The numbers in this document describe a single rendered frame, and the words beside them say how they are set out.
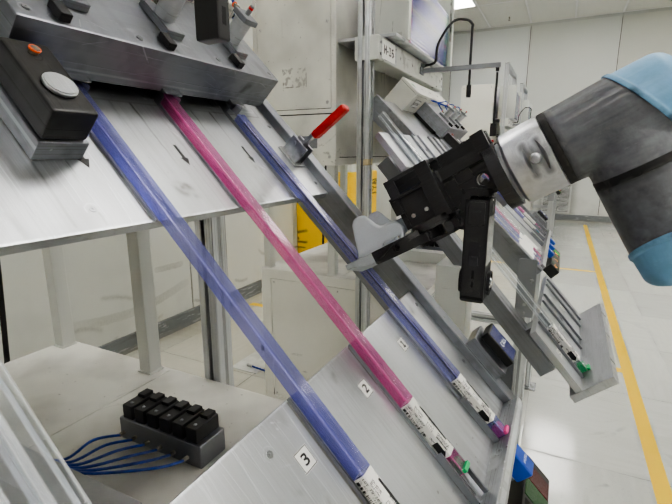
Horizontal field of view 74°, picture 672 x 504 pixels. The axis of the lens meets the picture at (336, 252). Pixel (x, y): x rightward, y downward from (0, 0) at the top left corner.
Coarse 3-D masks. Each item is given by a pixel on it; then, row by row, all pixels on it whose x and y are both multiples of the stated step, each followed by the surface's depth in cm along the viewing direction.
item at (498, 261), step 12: (384, 120) 73; (396, 132) 72; (408, 144) 72; (420, 156) 72; (492, 252) 69; (504, 264) 69; (516, 288) 68; (528, 300) 68; (540, 312) 67; (552, 324) 67
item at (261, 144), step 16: (256, 144) 58; (272, 160) 57; (288, 176) 57; (304, 192) 56; (320, 208) 56; (320, 224) 56; (336, 240) 55; (352, 256) 55; (368, 272) 54; (384, 288) 54; (400, 304) 54; (400, 320) 53; (416, 336) 53; (432, 352) 52; (448, 368) 52; (496, 416) 52; (496, 432) 51
